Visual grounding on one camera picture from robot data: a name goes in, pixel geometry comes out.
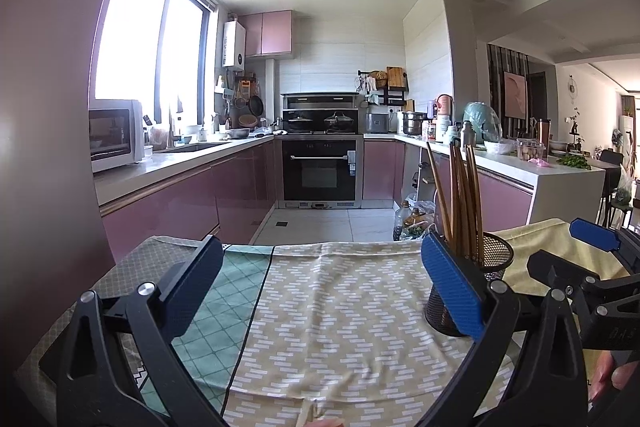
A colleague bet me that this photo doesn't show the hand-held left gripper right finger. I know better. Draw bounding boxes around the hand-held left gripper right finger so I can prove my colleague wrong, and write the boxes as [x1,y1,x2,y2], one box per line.
[419,232,591,427]

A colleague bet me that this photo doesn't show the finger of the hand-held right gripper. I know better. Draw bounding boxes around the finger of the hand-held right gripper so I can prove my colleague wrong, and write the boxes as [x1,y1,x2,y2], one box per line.
[526,248,635,308]
[569,216,640,273]

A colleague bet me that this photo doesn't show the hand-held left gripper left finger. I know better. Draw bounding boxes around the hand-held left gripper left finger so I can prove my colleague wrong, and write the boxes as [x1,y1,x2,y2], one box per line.
[56,233,228,427]

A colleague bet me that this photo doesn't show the black mesh utensil holder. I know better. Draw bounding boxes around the black mesh utensil holder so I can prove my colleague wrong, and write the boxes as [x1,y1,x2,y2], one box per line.
[424,229,515,338]

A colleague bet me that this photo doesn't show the person's right hand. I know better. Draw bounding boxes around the person's right hand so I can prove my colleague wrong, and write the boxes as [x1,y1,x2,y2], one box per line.
[588,348,640,404]

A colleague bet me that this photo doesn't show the pale yellow cloth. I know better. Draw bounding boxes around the pale yellow cloth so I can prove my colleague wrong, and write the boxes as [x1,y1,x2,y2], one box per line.
[500,218,631,288]

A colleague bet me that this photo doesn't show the green plastic bag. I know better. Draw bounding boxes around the green plastic bag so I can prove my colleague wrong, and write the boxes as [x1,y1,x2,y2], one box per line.
[614,164,636,208]

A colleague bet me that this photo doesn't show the green leafy vegetables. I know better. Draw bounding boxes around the green leafy vegetables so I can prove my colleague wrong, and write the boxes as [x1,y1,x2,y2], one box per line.
[556,154,592,170]

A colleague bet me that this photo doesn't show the black dining chair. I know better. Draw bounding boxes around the black dining chair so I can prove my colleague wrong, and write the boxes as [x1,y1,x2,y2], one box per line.
[597,149,626,228]

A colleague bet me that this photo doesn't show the pink kitchen base cabinets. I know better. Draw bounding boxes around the pink kitchen base cabinets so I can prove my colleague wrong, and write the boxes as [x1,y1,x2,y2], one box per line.
[97,134,283,263]
[362,133,606,233]

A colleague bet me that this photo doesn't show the plastic oil bottle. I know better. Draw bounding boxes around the plastic oil bottle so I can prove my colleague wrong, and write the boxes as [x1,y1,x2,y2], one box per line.
[392,201,413,240]

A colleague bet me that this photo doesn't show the plastic bags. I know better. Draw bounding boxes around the plastic bags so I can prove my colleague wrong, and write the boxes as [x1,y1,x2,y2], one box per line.
[405,199,437,240]

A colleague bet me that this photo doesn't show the white standing air conditioner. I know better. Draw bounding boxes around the white standing air conditioner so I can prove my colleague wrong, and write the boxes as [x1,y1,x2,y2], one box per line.
[619,114,640,152]

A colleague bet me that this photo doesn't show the potted plant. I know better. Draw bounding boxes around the potted plant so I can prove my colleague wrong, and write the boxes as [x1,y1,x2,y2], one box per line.
[567,107,586,152]

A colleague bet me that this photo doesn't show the green and beige patterned tablecloth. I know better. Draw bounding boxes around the green and beige patterned tablecloth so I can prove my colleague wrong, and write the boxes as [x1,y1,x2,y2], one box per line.
[15,234,521,427]

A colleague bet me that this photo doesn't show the steel faucet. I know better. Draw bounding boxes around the steel faucet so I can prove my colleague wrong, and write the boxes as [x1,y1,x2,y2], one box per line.
[167,104,183,148]

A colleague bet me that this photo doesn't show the framed pink painting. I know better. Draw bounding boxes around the framed pink painting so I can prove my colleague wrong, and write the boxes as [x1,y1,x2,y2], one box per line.
[503,71,528,118]

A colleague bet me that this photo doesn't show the green plastic-covered appliance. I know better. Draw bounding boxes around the green plastic-covered appliance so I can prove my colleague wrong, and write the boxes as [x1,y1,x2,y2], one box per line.
[462,102,503,142]

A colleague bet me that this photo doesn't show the white toaster oven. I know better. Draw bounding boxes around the white toaster oven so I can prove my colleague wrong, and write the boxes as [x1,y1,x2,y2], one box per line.
[89,99,146,174]

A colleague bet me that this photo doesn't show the black stove with oven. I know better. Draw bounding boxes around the black stove with oven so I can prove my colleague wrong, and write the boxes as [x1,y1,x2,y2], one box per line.
[277,93,365,209]

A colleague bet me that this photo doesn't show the steel stockpot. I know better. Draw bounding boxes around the steel stockpot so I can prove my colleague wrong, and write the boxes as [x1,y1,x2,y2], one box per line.
[401,111,428,136]

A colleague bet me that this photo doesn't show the hanging utensil rack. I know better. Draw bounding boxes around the hanging utensil rack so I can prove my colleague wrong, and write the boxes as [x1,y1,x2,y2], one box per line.
[217,74,266,128]

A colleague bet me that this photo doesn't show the white water heater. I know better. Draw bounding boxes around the white water heater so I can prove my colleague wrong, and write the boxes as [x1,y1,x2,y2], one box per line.
[222,21,247,68]

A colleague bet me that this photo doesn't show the kitchen window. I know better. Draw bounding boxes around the kitchen window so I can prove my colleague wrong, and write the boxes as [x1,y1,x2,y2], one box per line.
[90,0,218,128]

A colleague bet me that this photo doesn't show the black wall rack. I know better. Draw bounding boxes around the black wall rack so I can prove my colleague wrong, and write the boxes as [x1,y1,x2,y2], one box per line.
[357,68,408,108]

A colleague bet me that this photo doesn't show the pink wall cabinet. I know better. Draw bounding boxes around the pink wall cabinet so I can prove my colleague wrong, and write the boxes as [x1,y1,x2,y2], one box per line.
[239,10,293,58]

